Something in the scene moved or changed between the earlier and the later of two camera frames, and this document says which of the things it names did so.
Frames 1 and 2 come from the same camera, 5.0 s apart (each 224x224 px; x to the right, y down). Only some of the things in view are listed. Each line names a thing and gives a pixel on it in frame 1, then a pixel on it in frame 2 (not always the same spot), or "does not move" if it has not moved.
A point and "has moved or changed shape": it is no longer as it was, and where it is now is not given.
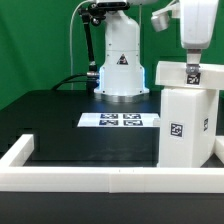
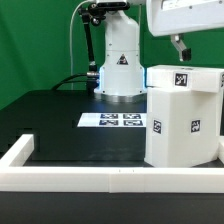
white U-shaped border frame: x=15 y=175 does not move
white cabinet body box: x=188 y=126 has moved or changed shape
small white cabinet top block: x=173 y=74 has moved or changed shape
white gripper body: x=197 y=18 to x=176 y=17
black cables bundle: x=92 y=80 does not move
